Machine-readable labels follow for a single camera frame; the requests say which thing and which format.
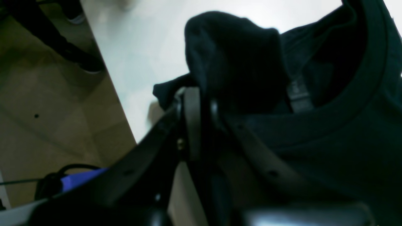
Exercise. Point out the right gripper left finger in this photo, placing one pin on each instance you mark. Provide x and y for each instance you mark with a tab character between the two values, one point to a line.
136	190

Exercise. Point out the blue plastic bin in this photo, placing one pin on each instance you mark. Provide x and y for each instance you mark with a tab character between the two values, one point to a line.
72	181

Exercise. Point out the black T-shirt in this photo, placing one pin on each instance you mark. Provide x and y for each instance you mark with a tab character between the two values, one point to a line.
326	97

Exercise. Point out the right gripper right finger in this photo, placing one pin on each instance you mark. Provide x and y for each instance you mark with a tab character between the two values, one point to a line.
313	205

